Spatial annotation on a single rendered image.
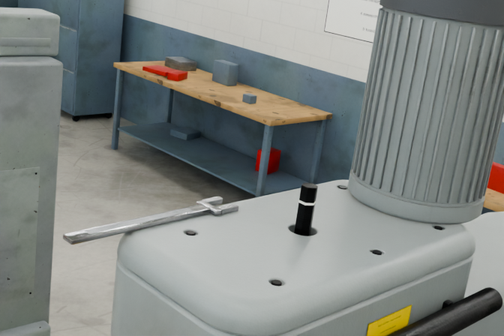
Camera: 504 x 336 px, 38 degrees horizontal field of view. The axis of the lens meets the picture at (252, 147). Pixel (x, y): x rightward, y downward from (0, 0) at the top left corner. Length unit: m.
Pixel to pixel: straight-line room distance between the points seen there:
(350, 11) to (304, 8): 0.51
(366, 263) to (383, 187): 0.19
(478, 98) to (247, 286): 0.42
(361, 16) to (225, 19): 1.66
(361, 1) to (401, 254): 5.27
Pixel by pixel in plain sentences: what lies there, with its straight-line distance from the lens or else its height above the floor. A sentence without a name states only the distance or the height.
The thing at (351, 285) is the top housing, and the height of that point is 1.88.
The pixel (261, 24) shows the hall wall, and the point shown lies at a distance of 6.89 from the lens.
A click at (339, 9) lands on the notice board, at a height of 1.74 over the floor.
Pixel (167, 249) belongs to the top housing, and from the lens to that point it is 0.83.
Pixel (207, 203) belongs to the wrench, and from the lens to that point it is 0.95.
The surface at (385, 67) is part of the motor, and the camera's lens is 1.02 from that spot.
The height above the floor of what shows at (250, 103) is 0.89.
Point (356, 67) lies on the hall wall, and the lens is 6.15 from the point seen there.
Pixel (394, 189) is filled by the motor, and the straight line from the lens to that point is 1.03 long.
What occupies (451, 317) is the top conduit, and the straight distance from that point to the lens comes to 0.99.
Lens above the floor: 2.24
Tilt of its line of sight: 16 degrees down
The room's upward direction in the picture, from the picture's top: 8 degrees clockwise
